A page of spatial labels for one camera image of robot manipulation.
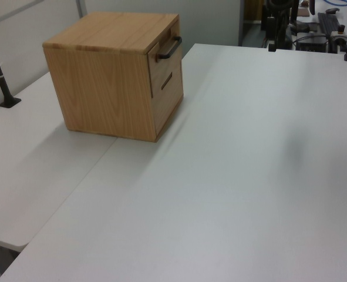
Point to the black padded device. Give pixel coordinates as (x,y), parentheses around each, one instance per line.
(301,28)

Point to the black camera stand pole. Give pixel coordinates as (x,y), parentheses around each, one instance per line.
(1,82)

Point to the black electronics box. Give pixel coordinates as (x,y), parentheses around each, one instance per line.
(311,45)

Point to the black computer keyboard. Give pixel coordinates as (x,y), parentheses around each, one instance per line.
(327,23)

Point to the wooden drawer with slot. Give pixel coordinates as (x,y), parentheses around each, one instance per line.
(168,107)

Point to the dark red pole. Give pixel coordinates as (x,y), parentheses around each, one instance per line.
(312,7)

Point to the light wooden drawer cabinet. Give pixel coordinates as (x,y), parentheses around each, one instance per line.
(102,88)

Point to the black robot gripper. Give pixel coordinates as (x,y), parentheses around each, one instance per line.
(279,7)

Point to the emergency stop button box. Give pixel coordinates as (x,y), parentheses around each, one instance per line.
(339,36)

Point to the black computer mouse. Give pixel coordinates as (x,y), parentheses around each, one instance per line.
(332,10)

